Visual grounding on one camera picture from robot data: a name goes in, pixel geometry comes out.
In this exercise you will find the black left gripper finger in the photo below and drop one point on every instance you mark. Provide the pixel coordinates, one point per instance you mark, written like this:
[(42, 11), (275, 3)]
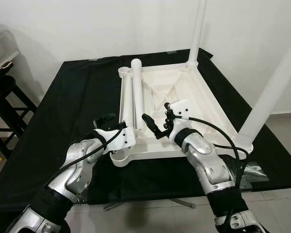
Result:
[(105, 118)]

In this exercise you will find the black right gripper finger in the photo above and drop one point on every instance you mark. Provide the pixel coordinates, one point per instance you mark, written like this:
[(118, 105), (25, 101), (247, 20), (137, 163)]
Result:
[(151, 124)]

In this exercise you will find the white plastic table leg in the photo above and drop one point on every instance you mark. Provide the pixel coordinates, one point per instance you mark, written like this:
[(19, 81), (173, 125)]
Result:
[(271, 92), (127, 102), (137, 92), (196, 34)]

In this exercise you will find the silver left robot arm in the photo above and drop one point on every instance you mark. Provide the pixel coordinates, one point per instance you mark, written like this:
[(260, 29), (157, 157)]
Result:
[(72, 174)]

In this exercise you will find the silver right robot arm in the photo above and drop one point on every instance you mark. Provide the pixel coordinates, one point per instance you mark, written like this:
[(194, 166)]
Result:
[(208, 165)]

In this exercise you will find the white plastic children table top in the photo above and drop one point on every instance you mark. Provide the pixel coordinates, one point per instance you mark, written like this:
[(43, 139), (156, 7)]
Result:
[(194, 92)]

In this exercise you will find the black tablecloth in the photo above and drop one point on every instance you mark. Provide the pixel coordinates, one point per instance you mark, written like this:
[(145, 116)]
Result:
[(48, 121)]

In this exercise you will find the grey tape patch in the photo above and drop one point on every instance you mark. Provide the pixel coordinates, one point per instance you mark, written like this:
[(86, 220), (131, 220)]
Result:
[(93, 59), (171, 51)]

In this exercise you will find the clear adhesive tape strip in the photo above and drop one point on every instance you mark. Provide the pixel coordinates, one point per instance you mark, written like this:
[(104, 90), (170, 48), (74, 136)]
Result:
[(247, 172), (262, 177)]

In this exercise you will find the black round stool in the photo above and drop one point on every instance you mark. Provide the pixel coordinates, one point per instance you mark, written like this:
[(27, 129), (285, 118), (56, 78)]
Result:
[(2, 87)]

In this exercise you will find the clear plastic storage box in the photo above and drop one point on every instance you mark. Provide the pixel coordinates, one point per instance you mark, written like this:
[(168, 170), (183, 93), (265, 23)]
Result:
[(2, 51)]

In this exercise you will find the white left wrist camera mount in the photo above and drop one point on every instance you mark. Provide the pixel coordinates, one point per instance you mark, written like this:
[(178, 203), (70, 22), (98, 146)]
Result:
[(123, 138)]

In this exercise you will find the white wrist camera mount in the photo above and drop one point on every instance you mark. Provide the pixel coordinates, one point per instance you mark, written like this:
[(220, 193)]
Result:
[(179, 108), (123, 138)]

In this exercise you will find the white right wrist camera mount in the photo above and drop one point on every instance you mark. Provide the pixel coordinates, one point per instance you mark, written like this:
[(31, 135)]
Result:
[(179, 108)]

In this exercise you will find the grey metal folding table frame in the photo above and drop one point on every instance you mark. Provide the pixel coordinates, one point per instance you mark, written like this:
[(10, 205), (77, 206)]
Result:
[(184, 203)]

